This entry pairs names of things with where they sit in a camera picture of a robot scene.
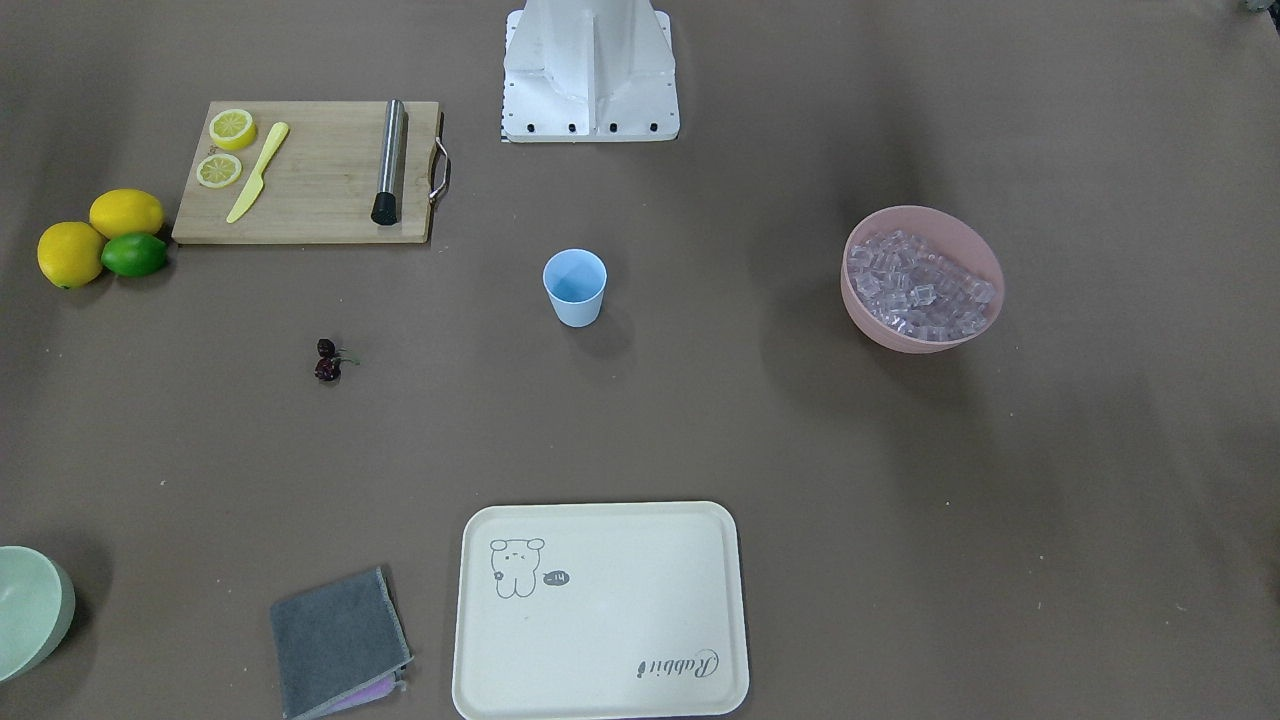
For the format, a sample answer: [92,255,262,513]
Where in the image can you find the pink bowl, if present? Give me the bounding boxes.
[840,205,1005,354]

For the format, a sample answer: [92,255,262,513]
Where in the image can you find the light blue plastic cup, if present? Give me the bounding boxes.
[541,249,608,328]

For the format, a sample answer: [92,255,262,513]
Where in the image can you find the pile of clear ice cubes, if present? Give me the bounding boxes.
[845,229,996,342]

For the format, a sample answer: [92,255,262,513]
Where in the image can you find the dark red cherries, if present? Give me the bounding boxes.
[314,338,361,383]

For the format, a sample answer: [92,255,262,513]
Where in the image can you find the cream rabbit tray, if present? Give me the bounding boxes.
[452,501,750,719]

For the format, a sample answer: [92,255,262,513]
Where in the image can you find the steel muddler black tip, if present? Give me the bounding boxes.
[370,99,407,225]

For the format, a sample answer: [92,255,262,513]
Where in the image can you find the grey folded cloth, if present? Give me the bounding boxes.
[269,566,413,719]

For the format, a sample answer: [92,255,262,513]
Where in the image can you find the yellow plastic knife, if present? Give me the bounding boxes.
[225,120,291,224]

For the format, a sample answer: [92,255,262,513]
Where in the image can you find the bamboo cutting board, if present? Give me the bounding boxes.
[172,100,448,245]

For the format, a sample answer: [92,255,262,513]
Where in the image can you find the lemon half lower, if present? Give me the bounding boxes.
[195,152,243,190]

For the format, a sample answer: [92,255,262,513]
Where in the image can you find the lemon half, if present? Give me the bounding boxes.
[207,108,257,152]
[195,152,243,190]

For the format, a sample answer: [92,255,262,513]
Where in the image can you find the lemon half upper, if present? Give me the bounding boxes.
[207,108,257,152]

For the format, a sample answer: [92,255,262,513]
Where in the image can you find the green lime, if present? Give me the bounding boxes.
[100,232,168,277]

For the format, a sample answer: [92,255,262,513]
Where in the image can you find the yellow lemon upper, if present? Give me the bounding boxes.
[90,188,166,240]

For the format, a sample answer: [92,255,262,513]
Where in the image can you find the yellow lemon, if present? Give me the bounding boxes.
[90,188,166,240]
[37,222,108,290]

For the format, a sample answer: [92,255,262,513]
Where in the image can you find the yellow lemon lower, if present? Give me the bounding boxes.
[37,222,108,290]

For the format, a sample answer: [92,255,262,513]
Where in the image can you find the mint green bowl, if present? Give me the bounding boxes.
[1,546,76,682]

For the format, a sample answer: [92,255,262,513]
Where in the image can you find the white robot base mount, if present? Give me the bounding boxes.
[500,1,681,143]

